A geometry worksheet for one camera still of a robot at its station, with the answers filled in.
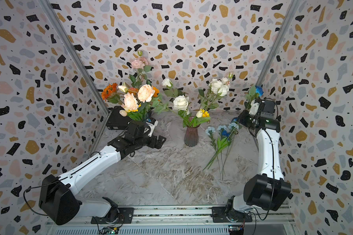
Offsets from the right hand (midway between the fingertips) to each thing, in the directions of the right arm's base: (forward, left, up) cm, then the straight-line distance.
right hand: (239, 115), depth 78 cm
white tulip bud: (0, +21, +1) cm, 21 cm away
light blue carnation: (+11, +12, -27) cm, 32 cm away
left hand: (-8, +43, -8) cm, 44 cm away
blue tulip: (0, +5, -28) cm, 29 cm away
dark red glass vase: (+1, +25, -21) cm, 33 cm away
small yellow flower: (+4, +18, -3) cm, 18 cm away
